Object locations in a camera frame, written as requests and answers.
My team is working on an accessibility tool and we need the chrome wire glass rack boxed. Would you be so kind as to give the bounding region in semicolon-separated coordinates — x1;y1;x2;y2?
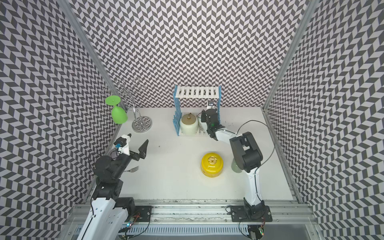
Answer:
107;77;153;133

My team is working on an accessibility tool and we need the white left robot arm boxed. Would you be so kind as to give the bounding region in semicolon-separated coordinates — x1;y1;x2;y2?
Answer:
78;134;149;240

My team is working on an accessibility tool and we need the aluminium right corner post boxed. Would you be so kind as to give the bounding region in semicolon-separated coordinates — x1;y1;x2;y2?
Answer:
263;0;320;111

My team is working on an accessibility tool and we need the silver metal fork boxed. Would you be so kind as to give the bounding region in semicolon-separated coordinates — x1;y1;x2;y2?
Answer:
124;166;139;173

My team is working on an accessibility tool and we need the aluminium corner post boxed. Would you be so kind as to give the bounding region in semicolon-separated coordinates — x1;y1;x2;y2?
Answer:
263;0;320;111
57;0;120;96

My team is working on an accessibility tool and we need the cream canister with tan lid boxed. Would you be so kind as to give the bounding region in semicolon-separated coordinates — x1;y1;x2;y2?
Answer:
180;113;199;136

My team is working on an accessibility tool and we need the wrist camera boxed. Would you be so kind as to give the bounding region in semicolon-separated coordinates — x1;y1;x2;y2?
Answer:
207;101;215;109
114;134;132;156

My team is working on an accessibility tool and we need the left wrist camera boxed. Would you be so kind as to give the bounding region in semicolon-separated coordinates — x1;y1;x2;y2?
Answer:
114;134;132;156

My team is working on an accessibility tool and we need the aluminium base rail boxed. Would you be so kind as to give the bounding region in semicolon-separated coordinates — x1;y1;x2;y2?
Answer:
59;199;326;240

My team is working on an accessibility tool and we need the yellow ceramic canister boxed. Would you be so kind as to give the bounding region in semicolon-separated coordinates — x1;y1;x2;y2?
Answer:
201;153;224;178

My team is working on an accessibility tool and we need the blue white wooden shelf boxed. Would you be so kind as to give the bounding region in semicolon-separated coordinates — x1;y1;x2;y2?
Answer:
173;85;222;137

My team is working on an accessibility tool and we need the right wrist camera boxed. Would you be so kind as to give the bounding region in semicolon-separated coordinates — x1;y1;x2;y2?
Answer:
207;101;215;109

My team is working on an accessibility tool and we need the green plastic wine glass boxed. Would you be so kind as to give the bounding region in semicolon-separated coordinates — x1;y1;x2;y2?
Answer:
105;96;128;125

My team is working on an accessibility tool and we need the pale blue ceramic canister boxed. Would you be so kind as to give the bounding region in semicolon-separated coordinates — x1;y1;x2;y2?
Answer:
198;113;208;133

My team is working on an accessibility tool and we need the aluminium left corner post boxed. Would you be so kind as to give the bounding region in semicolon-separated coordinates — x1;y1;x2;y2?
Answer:
57;0;120;96

